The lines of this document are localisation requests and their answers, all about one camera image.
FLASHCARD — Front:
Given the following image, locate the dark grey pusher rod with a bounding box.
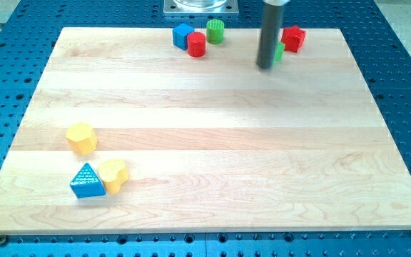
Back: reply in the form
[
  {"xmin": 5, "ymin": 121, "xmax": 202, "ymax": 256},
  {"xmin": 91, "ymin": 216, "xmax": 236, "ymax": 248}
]
[{"xmin": 256, "ymin": 2, "xmax": 285, "ymax": 69}]

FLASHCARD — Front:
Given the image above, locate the blue triangle block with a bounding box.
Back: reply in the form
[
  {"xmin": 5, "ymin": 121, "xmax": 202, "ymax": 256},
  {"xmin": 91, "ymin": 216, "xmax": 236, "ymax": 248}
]
[{"xmin": 69, "ymin": 163, "xmax": 106, "ymax": 198}]

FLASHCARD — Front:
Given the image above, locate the red star block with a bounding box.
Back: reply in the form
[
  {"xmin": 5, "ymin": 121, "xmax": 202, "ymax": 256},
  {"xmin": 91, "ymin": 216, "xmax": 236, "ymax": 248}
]
[{"xmin": 280, "ymin": 26, "xmax": 307, "ymax": 53}]

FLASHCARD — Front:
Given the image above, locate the green star block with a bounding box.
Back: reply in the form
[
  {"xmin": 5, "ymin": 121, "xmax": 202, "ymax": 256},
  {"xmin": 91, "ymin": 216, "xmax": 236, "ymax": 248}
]
[{"xmin": 273, "ymin": 41, "xmax": 285, "ymax": 64}]

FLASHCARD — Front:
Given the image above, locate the green cylinder block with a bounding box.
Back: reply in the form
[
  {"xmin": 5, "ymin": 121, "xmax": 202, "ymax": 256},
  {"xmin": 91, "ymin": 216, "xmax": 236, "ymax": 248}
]
[{"xmin": 206, "ymin": 19, "xmax": 225, "ymax": 44}]

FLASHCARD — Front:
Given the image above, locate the red cylinder block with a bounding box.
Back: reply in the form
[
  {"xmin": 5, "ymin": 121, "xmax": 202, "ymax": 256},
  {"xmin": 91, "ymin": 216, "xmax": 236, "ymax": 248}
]
[{"xmin": 187, "ymin": 32, "xmax": 206, "ymax": 58}]

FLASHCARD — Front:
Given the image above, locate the blue cube block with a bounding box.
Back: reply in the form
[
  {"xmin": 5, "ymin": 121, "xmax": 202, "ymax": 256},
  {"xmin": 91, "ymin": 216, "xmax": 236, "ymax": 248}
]
[{"xmin": 172, "ymin": 23, "xmax": 195, "ymax": 51}]

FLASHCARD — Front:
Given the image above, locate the wooden board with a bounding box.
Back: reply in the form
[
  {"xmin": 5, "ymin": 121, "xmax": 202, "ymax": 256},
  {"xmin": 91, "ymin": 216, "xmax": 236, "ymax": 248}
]
[{"xmin": 0, "ymin": 27, "xmax": 411, "ymax": 234}]

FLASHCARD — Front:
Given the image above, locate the yellow heart block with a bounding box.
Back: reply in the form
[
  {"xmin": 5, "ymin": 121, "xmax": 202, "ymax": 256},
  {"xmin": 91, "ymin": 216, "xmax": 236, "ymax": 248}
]
[{"xmin": 98, "ymin": 159, "xmax": 129, "ymax": 194}]

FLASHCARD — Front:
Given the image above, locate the yellow hexagon block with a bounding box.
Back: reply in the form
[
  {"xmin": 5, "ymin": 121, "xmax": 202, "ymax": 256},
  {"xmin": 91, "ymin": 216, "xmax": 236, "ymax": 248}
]
[{"xmin": 66, "ymin": 122, "xmax": 97, "ymax": 156}]

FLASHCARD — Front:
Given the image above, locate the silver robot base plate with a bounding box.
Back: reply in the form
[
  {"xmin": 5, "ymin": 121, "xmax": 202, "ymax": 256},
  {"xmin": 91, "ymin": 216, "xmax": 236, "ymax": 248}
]
[{"xmin": 163, "ymin": 0, "xmax": 239, "ymax": 15}]

